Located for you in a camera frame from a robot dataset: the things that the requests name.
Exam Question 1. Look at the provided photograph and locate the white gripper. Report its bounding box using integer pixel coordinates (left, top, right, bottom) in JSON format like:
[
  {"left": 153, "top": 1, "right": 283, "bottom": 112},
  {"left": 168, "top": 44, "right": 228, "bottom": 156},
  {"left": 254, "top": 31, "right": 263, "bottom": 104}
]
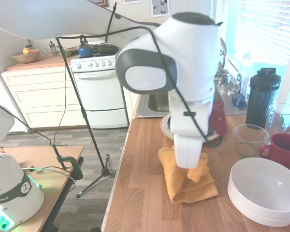
[{"left": 170, "top": 101, "right": 215, "bottom": 169}]

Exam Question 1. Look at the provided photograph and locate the yellow terry towel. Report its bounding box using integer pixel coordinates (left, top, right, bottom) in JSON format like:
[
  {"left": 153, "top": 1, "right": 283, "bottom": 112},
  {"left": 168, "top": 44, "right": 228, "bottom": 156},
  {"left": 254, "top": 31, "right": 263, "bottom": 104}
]
[{"left": 158, "top": 147, "right": 219, "bottom": 203}]

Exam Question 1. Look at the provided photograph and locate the blue plate with white rim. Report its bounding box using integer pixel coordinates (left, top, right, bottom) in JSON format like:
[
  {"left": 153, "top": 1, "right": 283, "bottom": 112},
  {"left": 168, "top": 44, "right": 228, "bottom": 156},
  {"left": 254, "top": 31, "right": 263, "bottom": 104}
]
[{"left": 159, "top": 113, "right": 221, "bottom": 144}]

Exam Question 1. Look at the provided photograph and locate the stainless steel double sink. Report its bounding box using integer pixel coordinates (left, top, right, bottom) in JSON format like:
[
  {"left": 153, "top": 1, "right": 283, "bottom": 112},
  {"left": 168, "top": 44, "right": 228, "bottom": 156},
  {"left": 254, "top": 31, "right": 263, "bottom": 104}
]
[{"left": 137, "top": 81, "right": 247, "bottom": 119}]

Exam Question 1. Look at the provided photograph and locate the clear glass measuring cup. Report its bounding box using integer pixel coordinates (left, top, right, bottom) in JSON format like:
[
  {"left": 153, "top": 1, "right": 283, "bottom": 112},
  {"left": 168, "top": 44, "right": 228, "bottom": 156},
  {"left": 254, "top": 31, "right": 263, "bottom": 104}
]
[{"left": 233, "top": 124, "right": 272, "bottom": 158}]

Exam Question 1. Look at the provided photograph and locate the white bowl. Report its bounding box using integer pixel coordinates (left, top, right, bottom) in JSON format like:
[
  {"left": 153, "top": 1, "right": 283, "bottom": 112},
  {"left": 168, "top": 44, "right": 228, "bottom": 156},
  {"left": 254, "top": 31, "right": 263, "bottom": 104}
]
[
  {"left": 227, "top": 186, "right": 290, "bottom": 228},
  {"left": 227, "top": 157, "right": 290, "bottom": 214}
]

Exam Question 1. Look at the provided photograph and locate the clear Dawn dish soap bottle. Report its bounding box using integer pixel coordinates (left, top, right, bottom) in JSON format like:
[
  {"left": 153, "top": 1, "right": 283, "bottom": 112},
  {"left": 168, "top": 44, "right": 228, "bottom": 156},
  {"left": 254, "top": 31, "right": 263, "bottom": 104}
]
[{"left": 232, "top": 52, "right": 253, "bottom": 107}]

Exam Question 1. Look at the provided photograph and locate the black shaker bottle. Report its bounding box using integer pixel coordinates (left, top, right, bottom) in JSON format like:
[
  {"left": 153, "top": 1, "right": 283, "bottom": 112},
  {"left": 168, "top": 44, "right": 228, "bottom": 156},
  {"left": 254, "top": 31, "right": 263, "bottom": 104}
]
[{"left": 245, "top": 67, "right": 282, "bottom": 129}]

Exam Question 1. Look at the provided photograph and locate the red mug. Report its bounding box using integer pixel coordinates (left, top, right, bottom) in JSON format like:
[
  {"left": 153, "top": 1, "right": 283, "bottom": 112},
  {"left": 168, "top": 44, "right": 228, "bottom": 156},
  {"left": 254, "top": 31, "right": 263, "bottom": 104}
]
[{"left": 259, "top": 132, "right": 290, "bottom": 170}]

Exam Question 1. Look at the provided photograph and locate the clear glass mug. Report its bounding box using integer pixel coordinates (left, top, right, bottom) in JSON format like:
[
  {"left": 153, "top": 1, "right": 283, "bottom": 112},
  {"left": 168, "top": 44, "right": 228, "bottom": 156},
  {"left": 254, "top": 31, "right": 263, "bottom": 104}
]
[{"left": 267, "top": 102, "right": 290, "bottom": 136}]

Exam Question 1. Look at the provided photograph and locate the white oven stove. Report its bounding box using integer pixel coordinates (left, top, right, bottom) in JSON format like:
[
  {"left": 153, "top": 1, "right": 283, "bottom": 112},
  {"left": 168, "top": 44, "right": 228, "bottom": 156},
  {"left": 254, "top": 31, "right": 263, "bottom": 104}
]
[{"left": 70, "top": 52, "right": 131, "bottom": 129}]

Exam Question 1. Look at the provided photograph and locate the black tripod stand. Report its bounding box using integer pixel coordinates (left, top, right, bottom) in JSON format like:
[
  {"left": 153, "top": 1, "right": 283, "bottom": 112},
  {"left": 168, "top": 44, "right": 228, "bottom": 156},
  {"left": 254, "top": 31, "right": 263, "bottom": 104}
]
[{"left": 55, "top": 1, "right": 123, "bottom": 199}]

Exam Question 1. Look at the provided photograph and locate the chrome gooseneck faucet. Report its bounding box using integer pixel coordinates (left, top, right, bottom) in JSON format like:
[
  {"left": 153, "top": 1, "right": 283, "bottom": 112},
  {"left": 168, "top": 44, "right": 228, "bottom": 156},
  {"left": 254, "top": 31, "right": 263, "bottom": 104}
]
[{"left": 218, "top": 36, "right": 230, "bottom": 73}]

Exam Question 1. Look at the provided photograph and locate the dark table clamp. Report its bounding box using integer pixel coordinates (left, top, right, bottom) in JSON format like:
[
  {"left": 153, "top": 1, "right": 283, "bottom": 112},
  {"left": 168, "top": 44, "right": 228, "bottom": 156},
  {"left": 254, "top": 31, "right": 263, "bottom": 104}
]
[{"left": 52, "top": 144, "right": 85, "bottom": 181}]

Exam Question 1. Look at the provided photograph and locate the black frying pan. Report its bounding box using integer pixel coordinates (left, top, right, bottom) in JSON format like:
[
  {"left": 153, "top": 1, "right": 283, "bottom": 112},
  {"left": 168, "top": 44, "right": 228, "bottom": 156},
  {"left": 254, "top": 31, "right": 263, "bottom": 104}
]
[{"left": 93, "top": 44, "right": 119, "bottom": 56}]

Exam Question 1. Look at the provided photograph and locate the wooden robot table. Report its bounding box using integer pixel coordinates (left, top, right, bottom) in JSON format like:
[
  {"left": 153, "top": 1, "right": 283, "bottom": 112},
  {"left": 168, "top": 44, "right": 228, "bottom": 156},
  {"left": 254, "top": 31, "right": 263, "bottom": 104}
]
[{"left": 0, "top": 145, "right": 85, "bottom": 232}]

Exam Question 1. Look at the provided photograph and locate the white window blind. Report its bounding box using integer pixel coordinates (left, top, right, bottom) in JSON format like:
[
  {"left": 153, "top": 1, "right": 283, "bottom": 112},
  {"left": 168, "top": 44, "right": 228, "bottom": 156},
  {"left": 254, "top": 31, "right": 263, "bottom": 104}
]
[{"left": 215, "top": 0, "right": 290, "bottom": 72}]

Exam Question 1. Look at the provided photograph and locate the blue kettle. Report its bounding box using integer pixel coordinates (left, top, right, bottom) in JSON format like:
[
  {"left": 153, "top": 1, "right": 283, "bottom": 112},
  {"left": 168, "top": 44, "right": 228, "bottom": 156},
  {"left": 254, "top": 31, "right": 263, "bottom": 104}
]
[{"left": 77, "top": 35, "right": 94, "bottom": 58}]

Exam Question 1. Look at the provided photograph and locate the white drawer cabinet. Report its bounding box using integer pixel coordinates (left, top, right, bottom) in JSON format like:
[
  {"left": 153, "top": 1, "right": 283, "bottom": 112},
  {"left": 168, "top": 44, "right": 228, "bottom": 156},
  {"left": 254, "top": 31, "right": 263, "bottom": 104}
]
[{"left": 1, "top": 57, "right": 87, "bottom": 129}]

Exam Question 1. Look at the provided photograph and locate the glass french press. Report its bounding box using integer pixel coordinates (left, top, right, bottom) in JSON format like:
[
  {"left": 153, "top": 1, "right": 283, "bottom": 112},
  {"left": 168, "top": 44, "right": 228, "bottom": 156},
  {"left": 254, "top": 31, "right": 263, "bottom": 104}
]
[{"left": 49, "top": 40, "right": 59, "bottom": 57}]

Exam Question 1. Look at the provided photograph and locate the wooden fruit bowl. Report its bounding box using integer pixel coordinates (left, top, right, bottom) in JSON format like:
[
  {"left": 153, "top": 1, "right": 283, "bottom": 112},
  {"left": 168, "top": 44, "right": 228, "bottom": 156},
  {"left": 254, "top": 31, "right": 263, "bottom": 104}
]
[{"left": 11, "top": 48, "right": 41, "bottom": 64}]

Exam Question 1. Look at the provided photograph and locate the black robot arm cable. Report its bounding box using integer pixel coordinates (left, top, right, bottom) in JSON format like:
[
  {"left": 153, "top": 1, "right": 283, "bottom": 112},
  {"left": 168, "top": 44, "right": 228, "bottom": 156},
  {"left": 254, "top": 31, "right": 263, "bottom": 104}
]
[{"left": 55, "top": 26, "right": 210, "bottom": 147}]

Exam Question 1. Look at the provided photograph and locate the thin white cable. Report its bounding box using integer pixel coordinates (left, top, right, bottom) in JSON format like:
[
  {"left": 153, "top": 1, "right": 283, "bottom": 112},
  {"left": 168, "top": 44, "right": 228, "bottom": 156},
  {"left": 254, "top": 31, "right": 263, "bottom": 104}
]
[{"left": 21, "top": 166, "right": 76, "bottom": 187}]

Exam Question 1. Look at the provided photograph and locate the grey wall picture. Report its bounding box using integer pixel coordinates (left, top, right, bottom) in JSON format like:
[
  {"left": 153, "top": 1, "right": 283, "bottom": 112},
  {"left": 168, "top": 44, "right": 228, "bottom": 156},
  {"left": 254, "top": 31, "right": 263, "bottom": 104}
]
[{"left": 151, "top": 0, "right": 171, "bottom": 18}]

